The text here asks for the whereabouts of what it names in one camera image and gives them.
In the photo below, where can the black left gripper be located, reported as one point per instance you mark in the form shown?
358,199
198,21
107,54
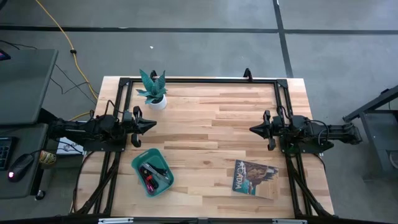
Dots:
129,127

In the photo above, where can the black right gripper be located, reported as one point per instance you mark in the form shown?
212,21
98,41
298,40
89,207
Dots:
281,128

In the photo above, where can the teal plastic bin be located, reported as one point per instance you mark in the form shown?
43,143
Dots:
155,156

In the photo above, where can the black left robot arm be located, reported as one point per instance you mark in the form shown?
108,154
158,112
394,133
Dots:
87,130

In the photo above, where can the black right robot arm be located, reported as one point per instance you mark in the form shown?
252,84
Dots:
335,132

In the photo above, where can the green plant in white pot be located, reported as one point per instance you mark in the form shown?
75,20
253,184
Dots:
157,102

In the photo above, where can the Acadia picture booklet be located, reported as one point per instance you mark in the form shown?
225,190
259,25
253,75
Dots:
248,177

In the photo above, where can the white printed paper sheet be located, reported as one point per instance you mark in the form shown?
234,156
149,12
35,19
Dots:
68,148

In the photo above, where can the brown printed can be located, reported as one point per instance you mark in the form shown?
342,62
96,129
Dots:
47,157

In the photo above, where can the black metal side stand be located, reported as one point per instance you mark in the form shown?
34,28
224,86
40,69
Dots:
376,140

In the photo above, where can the black desk foot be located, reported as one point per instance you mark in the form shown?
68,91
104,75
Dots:
40,195

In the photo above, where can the dark grey raised desk panel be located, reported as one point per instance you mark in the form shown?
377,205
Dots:
25,87

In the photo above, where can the black computer mouse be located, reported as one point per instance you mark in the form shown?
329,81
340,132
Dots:
20,166

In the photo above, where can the dark grey desk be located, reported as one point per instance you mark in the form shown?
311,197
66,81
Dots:
21,189

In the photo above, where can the black keyboard with blue keys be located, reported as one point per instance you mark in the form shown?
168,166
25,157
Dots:
4,154

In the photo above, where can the device with pink screen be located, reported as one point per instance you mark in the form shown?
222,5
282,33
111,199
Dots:
3,56

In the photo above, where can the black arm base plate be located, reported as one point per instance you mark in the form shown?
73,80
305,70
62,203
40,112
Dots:
102,148
311,148

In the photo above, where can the black aluminium table frame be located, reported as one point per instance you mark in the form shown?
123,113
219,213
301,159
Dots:
202,80

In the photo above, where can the silver metal bracket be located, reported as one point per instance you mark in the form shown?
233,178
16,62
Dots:
289,221
115,221

